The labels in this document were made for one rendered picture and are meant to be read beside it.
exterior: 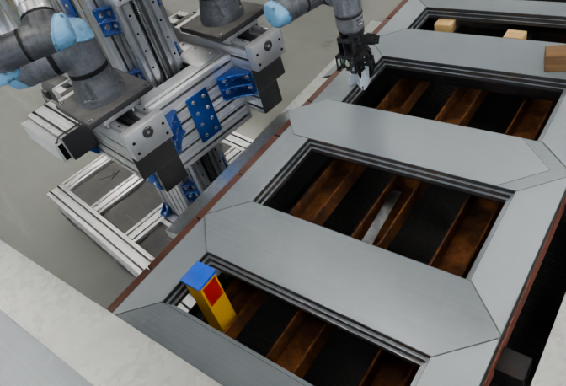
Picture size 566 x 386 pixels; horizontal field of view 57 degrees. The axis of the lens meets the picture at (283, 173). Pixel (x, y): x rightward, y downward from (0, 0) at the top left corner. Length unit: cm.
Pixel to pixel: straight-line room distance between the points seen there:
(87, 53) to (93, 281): 137
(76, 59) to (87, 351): 85
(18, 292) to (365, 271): 68
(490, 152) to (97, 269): 194
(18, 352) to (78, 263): 181
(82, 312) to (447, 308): 67
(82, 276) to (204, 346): 165
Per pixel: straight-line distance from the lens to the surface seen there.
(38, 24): 127
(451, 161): 133
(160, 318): 119
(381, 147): 139
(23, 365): 98
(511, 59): 169
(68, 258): 285
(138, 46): 175
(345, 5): 144
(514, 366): 109
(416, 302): 107
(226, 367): 107
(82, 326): 99
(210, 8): 178
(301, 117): 156
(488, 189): 128
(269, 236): 123
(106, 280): 262
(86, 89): 158
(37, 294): 110
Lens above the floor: 174
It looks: 40 degrees down
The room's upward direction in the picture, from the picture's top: 18 degrees counter-clockwise
